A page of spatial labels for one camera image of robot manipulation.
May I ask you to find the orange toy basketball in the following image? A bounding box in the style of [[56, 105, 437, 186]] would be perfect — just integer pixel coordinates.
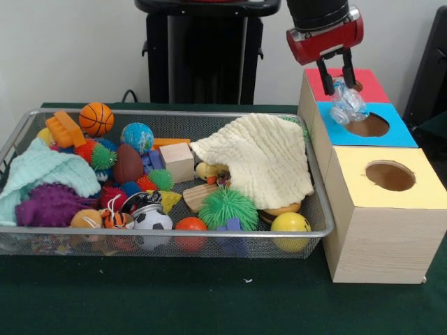
[[79, 102, 115, 137]]

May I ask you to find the silver mesh bin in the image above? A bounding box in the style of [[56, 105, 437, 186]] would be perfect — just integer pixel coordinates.
[[0, 107, 335, 260]]

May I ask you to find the large orange toy brick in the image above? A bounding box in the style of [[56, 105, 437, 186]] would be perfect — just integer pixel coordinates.
[[45, 110, 87, 148]]

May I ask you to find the plain orange ball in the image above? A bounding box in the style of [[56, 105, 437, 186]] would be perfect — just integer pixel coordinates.
[[174, 217, 208, 253]]

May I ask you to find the black stand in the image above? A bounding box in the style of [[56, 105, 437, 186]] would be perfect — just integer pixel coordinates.
[[403, 5, 447, 121]]

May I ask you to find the toy soccer ball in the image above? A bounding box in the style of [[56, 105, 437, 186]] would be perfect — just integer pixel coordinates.
[[133, 210, 174, 251]]

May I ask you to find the cream knitted cloth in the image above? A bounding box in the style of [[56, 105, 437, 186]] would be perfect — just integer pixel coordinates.
[[189, 113, 314, 209]]

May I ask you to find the blue globe ball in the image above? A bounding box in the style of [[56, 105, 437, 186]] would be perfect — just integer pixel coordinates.
[[121, 122, 154, 154]]

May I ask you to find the small green spiky ball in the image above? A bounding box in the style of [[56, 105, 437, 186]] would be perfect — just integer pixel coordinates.
[[148, 169, 175, 192]]

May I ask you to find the wooden box with three holes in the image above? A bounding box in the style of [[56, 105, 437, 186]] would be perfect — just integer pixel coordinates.
[[298, 68, 447, 284]]

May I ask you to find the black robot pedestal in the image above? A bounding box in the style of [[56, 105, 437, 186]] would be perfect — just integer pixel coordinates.
[[134, 0, 282, 105]]

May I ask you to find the mint knitted cloth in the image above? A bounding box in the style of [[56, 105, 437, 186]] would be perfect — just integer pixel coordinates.
[[0, 137, 102, 227]]

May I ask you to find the dark green table cloth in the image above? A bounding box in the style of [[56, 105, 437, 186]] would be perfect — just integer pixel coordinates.
[[411, 110, 447, 168], [0, 102, 447, 335]]

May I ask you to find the green stringy puffer ball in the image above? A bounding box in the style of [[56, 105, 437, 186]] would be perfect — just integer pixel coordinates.
[[198, 187, 259, 232]]

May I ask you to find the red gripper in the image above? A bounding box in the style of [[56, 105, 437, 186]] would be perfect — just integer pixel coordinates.
[[286, 14, 364, 96]]

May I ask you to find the plain wooden cube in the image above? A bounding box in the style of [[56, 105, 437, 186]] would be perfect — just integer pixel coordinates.
[[159, 142, 196, 184]]

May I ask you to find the yellow smiley ball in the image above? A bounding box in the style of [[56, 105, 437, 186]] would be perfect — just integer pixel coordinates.
[[270, 211, 312, 253]]

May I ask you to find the purple bumpy soft toy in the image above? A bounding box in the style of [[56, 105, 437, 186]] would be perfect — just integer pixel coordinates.
[[14, 183, 101, 228]]

